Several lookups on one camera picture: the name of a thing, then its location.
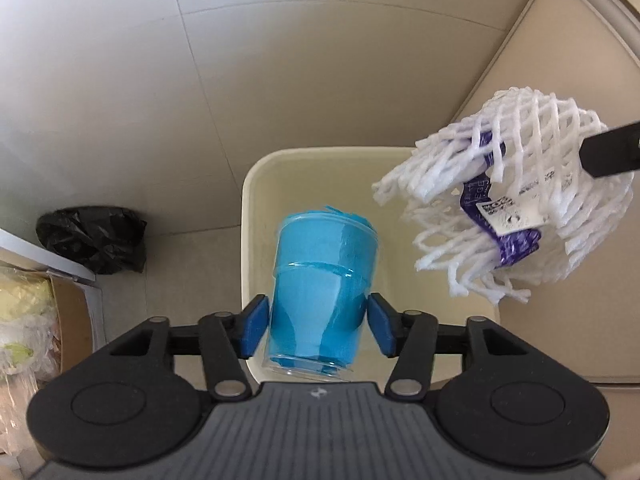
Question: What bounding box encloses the blue plastic cup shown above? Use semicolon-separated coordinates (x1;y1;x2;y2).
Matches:
264;207;378;378

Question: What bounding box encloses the white foam net large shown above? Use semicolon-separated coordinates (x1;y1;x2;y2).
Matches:
372;87;636;304

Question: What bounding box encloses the beige plastic trash bin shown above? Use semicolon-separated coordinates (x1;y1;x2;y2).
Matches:
240;146;502;386

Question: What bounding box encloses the black garbage bag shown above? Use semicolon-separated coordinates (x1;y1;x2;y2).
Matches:
36;206;146;275

